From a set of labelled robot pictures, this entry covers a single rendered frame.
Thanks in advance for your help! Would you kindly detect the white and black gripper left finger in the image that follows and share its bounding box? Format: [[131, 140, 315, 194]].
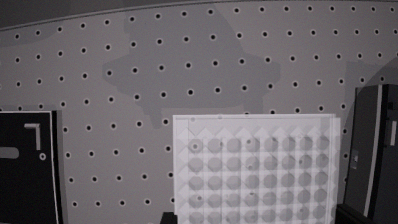
[[160, 212, 177, 224]]

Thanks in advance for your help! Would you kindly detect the grey base plate with hole grid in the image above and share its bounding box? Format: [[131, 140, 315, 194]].
[[0, 0, 398, 224]]

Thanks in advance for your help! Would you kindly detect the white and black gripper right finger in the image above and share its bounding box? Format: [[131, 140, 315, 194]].
[[335, 203, 377, 224]]

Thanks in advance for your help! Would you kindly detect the white well plate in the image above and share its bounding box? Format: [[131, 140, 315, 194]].
[[173, 114, 340, 224]]

